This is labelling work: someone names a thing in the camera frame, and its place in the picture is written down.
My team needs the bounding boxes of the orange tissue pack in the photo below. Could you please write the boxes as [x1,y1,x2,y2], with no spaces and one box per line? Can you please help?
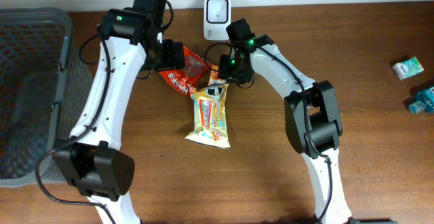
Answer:
[208,65,226,86]

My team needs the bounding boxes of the red snack bag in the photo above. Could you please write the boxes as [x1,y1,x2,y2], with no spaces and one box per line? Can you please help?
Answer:
[159,47,209,96]

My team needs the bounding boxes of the yellow snack bag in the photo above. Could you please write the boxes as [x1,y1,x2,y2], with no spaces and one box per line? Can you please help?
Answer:
[185,83,231,149]

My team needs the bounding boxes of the green tissue pack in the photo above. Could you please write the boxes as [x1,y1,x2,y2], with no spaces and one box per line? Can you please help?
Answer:
[392,57,424,80]

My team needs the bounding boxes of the teal mouthwash bottle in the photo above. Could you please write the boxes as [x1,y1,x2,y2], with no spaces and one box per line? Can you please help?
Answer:
[408,87,433,114]

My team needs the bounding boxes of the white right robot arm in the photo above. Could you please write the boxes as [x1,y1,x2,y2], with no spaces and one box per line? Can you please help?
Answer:
[219,19,352,223]

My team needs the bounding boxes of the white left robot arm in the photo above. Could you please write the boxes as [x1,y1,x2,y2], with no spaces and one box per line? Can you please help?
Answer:
[48,0,185,223]

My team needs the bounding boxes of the white barcode scanner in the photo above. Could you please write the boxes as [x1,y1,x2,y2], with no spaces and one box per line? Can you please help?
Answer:
[203,0,231,41]

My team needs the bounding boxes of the grey plastic lattice basket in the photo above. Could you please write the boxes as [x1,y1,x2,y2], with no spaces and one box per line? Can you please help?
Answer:
[1,7,93,187]

